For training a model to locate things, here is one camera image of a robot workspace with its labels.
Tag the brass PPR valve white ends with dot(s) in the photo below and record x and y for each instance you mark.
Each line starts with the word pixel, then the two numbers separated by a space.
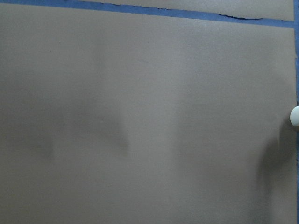
pixel 294 116

